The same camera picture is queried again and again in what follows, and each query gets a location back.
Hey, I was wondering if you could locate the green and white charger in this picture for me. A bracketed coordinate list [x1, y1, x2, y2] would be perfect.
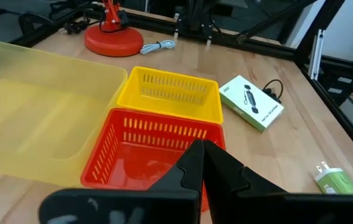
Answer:
[313, 161, 353, 195]

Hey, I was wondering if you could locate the black cable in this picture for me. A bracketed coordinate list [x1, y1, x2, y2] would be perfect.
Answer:
[261, 78, 285, 104]

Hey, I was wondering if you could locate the translucent yellow plastic bin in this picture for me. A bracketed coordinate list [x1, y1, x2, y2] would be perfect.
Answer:
[0, 37, 129, 187]

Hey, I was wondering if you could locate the white card reader box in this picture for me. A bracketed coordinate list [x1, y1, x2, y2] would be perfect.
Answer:
[219, 74, 285, 133]

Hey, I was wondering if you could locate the red desk lamp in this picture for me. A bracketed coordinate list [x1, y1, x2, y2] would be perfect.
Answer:
[84, 0, 144, 57]

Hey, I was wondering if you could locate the black lamp power cord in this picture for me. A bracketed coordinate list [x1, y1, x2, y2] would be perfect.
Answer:
[59, 18, 92, 35]

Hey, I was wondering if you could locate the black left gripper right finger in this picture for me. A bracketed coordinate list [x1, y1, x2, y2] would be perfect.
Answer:
[202, 139, 353, 224]

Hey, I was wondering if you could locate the grey cable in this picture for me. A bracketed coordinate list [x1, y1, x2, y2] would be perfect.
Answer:
[139, 39, 176, 55]

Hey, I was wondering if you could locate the white metal bracket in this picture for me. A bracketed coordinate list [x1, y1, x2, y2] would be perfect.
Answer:
[308, 29, 325, 81]

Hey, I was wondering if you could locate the yellow slotted plastic basket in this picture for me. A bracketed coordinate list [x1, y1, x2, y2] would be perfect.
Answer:
[116, 65, 224, 124]

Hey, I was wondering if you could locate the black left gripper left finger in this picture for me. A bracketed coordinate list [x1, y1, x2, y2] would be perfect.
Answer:
[38, 139, 204, 224]

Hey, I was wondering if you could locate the red slotted plastic basket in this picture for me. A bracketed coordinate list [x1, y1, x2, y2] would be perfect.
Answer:
[80, 108, 227, 212]

